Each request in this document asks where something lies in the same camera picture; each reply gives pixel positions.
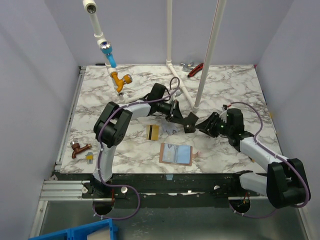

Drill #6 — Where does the blue plastic bin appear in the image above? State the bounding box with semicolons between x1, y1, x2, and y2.
29;219;119;240

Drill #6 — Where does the black VIP card stack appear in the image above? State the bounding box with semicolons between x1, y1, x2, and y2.
184;127;196;134

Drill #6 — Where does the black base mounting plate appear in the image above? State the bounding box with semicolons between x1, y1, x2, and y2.
82;173;257;209

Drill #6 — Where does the brown brass valve fitting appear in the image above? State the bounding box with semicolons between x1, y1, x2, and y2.
70;140;92;159

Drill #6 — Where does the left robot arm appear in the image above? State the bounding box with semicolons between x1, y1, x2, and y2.
93;83;198;198

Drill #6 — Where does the blue valve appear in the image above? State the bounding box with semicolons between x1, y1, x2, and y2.
99;41;117;68

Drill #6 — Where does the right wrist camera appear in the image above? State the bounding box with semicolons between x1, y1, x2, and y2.
219;104;231;120

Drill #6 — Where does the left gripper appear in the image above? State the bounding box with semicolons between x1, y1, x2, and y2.
157;99;187;126

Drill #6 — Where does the single silver VIP card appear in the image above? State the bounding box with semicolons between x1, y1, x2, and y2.
162;143;179;163

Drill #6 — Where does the single black VIP card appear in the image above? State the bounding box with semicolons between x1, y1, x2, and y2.
184;112;199;128

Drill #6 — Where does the orange valve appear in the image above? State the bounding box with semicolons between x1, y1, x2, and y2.
110;71;133;94

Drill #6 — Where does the gold credit card stack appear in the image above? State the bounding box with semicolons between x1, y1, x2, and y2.
146;124;160;141

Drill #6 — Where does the pink leather card holder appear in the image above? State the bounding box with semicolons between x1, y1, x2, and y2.
159;142;200;166

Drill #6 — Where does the white PVC pipe frame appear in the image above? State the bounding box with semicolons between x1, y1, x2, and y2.
82;0;227;112

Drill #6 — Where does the metal clamp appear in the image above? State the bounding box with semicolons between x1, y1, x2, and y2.
180;61;195;69

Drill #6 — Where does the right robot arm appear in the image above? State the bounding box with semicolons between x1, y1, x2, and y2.
195;108;311;209

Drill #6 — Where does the silver VIP card stack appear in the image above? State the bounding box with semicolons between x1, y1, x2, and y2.
161;122;179;136

